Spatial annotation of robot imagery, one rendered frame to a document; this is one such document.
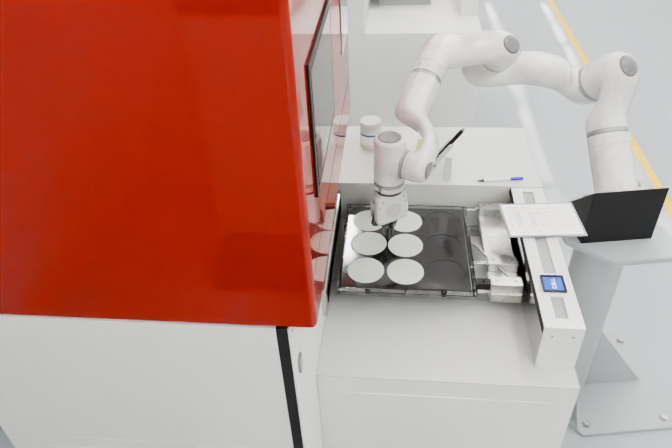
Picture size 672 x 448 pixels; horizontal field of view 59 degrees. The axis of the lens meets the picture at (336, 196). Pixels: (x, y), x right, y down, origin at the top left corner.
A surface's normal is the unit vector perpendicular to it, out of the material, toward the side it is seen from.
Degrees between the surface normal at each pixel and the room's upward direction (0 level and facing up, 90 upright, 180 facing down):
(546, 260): 0
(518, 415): 90
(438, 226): 0
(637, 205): 90
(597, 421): 0
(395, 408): 90
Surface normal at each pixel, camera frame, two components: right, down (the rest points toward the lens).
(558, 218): -0.04, -0.80
